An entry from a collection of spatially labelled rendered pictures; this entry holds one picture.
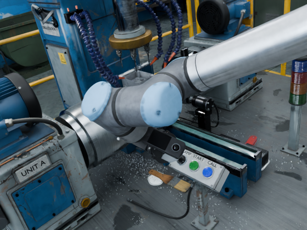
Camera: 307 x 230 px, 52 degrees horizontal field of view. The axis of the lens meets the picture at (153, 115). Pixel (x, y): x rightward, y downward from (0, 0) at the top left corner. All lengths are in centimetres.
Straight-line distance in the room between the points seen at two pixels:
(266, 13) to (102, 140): 391
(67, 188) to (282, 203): 74
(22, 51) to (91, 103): 465
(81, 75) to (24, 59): 393
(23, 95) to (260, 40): 69
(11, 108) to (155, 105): 54
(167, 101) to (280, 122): 107
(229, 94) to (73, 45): 82
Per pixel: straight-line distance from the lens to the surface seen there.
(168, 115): 63
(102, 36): 149
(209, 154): 122
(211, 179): 91
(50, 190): 108
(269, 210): 119
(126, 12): 127
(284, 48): 62
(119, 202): 127
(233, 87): 170
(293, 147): 144
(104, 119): 70
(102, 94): 68
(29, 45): 535
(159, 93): 61
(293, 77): 127
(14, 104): 102
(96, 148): 114
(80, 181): 115
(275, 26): 63
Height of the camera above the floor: 167
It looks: 29 degrees down
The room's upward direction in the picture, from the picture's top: 10 degrees counter-clockwise
